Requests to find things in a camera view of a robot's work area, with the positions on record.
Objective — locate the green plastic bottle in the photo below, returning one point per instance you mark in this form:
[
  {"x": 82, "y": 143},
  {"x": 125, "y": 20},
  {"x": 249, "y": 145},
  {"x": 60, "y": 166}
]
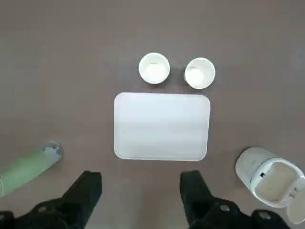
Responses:
[{"x": 26, "y": 169}]

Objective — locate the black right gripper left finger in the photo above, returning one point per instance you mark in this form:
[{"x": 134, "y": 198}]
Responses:
[{"x": 78, "y": 198}]

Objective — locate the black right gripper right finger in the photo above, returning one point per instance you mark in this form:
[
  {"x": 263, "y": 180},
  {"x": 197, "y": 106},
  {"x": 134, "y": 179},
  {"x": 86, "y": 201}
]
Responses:
[{"x": 195, "y": 198}]

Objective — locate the white rectangular mat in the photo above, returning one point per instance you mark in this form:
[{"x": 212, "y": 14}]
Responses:
[{"x": 162, "y": 126}]

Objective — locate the white lidded bin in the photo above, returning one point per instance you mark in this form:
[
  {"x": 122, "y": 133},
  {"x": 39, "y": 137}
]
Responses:
[{"x": 269, "y": 181}]

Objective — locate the white disposable paper cup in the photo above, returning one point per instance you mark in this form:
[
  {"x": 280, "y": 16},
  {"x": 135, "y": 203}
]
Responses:
[
  {"x": 199, "y": 75},
  {"x": 154, "y": 69}
]

